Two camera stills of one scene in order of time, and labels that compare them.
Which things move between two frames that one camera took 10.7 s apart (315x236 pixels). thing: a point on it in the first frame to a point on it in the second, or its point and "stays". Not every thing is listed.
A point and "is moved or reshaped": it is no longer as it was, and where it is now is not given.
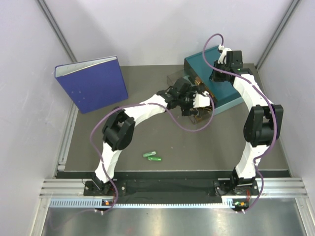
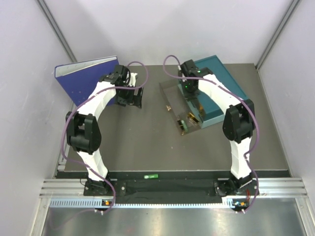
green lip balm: [149, 154] to [184, 125]
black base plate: [175, 188] stays
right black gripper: [213, 77] to [187, 95]
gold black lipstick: [194, 112] to [191, 116]
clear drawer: [203, 113] is moved or reshaped
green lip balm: [155, 159] to [152, 176]
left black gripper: [190, 92] to [135, 100]
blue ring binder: [93, 84] stays
